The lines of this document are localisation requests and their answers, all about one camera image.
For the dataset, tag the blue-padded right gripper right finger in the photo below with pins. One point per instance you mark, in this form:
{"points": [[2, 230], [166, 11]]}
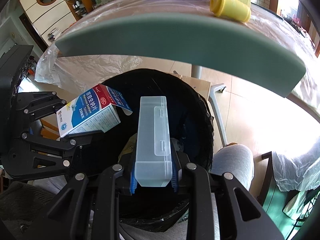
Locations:
{"points": [[180, 231]]}

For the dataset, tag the translucent plastic box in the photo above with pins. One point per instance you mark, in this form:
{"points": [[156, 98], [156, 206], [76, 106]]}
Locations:
{"points": [[153, 163]]}

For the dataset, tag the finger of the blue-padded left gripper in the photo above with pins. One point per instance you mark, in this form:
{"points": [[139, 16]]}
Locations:
{"points": [[80, 139], [53, 105]]}

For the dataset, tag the person's grey-trousered knee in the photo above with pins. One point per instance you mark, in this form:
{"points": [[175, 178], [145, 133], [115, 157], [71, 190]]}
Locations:
{"points": [[236, 159]]}

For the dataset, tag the black trash bin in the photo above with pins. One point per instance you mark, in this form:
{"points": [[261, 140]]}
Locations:
{"points": [[157, 209]]}

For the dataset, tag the white red-top medicine box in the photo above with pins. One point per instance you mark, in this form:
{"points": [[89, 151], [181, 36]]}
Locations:
{"points": [[94, 110]]}

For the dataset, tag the yellow plastic cup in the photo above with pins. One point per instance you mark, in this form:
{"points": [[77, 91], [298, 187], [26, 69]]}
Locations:
{"points": [[233, 9]]}

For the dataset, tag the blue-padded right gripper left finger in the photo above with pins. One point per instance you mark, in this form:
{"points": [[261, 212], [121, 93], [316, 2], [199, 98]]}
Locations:
{"points": [[79, 212]]}

